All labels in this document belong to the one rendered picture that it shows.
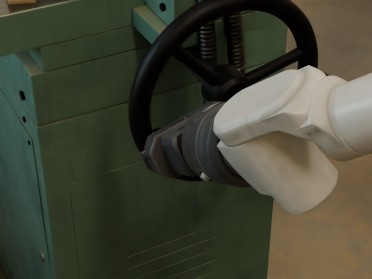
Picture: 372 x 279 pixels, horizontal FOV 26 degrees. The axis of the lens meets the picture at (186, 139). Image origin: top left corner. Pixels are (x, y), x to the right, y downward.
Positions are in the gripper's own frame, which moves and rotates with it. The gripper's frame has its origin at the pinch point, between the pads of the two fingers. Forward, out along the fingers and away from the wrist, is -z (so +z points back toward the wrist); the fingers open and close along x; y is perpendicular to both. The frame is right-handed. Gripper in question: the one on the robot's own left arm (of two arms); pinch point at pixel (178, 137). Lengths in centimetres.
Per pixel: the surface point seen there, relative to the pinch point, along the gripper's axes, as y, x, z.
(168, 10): 13.4, 10.5, -11.1
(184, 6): 13.0, 12.1, -9.4
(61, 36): 16.1, -2.1, -20.3
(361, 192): -60, 73, -89
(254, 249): -39, 22, -49
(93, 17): 16.5, 3.2, -19.5
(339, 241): -63, 55, -78
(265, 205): -30, 26, -43
